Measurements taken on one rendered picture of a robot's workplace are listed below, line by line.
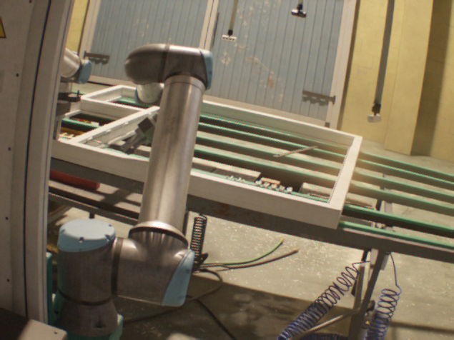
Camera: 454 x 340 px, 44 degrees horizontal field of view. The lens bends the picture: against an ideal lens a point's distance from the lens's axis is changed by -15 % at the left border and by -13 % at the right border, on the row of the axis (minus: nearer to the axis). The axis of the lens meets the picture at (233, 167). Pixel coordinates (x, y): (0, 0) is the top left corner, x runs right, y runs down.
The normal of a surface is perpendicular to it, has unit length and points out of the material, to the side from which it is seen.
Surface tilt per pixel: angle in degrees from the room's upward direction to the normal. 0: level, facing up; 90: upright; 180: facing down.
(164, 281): 76
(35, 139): 90
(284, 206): 90
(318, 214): 90
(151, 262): 47
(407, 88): 90
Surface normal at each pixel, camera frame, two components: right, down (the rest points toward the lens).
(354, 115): -0.22, 0.22
